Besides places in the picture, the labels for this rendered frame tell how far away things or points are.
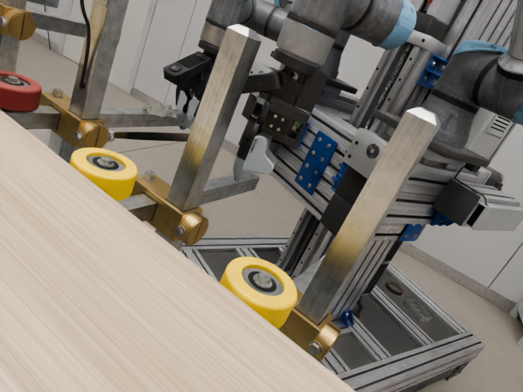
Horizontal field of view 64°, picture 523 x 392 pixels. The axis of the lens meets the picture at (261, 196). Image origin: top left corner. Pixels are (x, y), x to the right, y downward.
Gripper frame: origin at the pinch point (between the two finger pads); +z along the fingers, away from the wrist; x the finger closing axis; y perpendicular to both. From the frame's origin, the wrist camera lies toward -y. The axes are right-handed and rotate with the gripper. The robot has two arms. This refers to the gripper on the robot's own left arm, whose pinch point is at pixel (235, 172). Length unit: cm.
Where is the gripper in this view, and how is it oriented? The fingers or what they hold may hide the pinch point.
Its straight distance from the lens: 68.0
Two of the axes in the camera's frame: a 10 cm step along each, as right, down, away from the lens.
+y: 9.1, 4.2, -0.3
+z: -3.8, 8.4, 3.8
